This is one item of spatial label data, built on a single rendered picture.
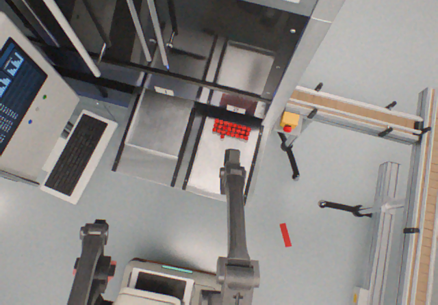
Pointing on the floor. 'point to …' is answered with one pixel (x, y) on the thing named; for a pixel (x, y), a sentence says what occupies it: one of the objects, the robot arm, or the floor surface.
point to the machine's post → (308, 42)
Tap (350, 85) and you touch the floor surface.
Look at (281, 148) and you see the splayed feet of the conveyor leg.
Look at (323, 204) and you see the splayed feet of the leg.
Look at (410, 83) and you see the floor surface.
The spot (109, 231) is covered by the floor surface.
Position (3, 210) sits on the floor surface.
